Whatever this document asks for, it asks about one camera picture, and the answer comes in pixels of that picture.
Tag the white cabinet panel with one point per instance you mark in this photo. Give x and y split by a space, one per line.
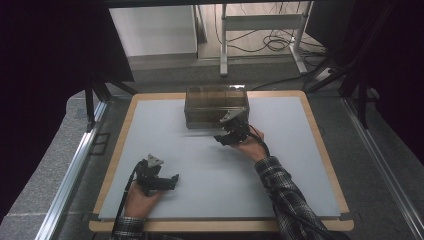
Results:
153 30

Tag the transparent brown drawer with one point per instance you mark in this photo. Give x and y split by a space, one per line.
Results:
206 118

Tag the black tripod stand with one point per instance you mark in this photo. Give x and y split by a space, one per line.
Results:
96 93

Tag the black metal stand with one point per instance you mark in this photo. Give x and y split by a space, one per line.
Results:
353 80

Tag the dark curtain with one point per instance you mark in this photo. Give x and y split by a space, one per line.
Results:
396 66
43 66

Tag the transparent brown drawer box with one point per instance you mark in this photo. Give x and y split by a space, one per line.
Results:
213 98

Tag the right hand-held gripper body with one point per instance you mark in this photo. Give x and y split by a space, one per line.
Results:
238 130

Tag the person's left hand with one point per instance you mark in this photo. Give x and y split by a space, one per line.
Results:
140 203

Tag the person's right hand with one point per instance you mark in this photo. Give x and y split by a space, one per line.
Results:
251 148

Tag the white metal desk frame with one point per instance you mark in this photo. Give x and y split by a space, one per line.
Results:
263 21

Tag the aluminium rail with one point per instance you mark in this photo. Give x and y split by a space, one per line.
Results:
383 166
70 176

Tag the white power strip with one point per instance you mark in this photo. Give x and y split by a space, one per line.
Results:
324 74

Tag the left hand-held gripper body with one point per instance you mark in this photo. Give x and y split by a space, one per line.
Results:
150 176

